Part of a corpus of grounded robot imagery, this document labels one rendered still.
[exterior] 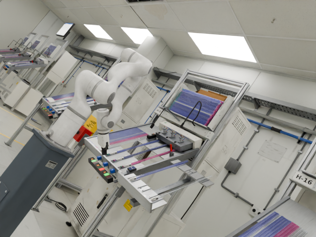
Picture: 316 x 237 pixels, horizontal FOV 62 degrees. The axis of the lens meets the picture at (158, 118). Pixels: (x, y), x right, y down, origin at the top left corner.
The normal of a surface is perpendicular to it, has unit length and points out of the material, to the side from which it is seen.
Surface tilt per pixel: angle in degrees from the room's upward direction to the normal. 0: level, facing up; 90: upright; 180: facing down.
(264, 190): 90
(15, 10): 90
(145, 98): 90
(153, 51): 90
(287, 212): 44
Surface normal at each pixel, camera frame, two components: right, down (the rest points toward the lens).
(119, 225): -0.57, -0.51
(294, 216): 0.01, -0.93
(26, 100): 0.58, 0.30
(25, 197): 0.72, 0.43
